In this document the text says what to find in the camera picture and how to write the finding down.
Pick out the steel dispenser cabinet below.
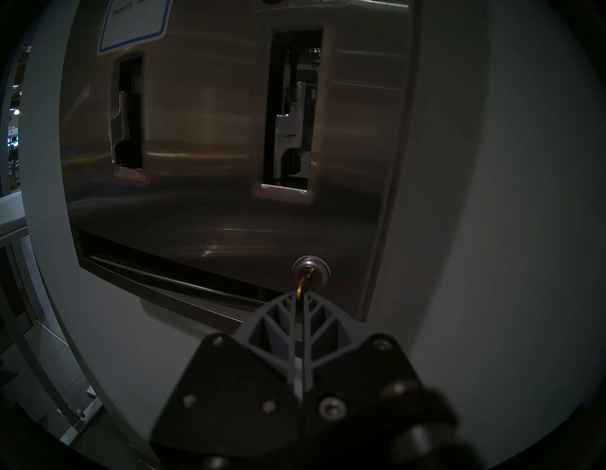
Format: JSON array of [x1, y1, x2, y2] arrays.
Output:
[[78, 230, 280, 308]]

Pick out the steel dispenser door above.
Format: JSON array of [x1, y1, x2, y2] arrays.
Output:
[[59, 0, 423, 332]]

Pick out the brass key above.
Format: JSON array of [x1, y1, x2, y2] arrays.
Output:
[[295, 267, 316, 302]]

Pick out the chrome dispensing lever mechanism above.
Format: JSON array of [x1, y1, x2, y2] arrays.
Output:
[[264, 32, 323, 191], [110, 56, 145, 172]]

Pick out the white overbed table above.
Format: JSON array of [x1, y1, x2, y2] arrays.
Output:
[[0, 192, 103, 447]]

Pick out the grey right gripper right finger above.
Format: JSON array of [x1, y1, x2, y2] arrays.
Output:
[[302, 290, 420, 447]]

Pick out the white label blue border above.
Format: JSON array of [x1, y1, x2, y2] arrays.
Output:
[[97, 0, 172, 57]]

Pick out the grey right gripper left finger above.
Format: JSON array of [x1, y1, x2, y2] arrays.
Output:
[[149, 291, 304, 456]]

